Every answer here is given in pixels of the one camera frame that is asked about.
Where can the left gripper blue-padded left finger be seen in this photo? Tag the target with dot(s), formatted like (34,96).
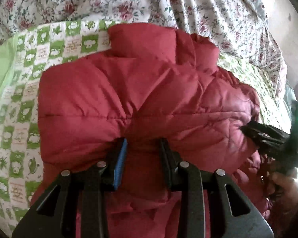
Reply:
(74,203)

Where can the floral rose bed sheet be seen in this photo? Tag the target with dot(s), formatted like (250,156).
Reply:
(230,24)

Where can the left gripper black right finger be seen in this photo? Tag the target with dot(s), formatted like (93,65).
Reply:
(212,204)

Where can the red quilted puffer jacket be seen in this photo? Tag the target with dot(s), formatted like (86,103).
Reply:
(154,82)

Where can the person's right hand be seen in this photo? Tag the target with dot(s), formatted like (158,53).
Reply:
(282,191)

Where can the green white patterned quilt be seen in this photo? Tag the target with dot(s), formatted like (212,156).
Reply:
(21,165)

